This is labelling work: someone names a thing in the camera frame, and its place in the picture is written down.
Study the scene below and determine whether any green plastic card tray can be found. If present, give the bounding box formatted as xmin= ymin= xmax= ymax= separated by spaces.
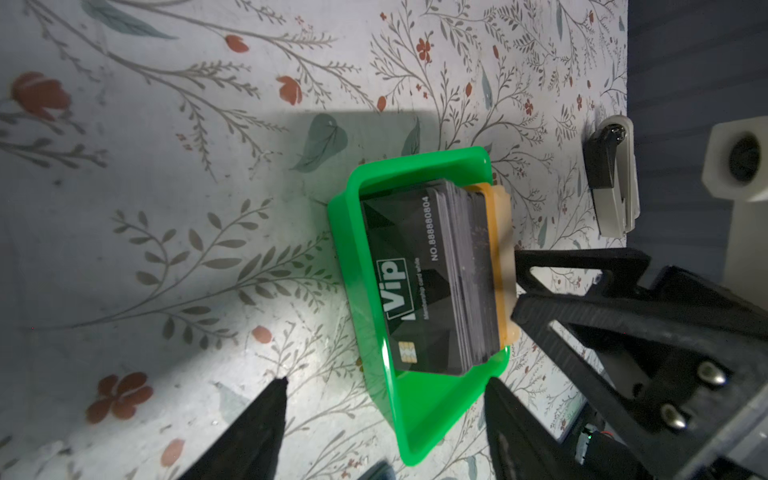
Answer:
xmin=328 ymin=147 xmax=511 ymax=466

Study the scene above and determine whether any stack of cards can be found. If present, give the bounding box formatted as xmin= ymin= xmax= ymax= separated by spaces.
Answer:
xmin=361 ymin=179 xmax=520 ymax=376

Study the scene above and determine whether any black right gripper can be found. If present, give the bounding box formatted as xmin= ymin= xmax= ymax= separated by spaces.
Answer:
xmin=512 ymin=248 xmax=767 ymax=479

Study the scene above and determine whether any beige black stapler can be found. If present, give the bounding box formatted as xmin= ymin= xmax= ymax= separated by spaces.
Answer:
xmin=582 ymin=115 xmax=641 ymax=238

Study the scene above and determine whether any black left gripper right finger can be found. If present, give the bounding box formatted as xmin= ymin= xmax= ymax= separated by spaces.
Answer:
xmin=484 ymin=377 xmax=600 ymax=480

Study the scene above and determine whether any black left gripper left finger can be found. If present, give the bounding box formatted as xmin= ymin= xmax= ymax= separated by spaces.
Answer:
xmin=181 ymin=378 xmax=288 ymax=480

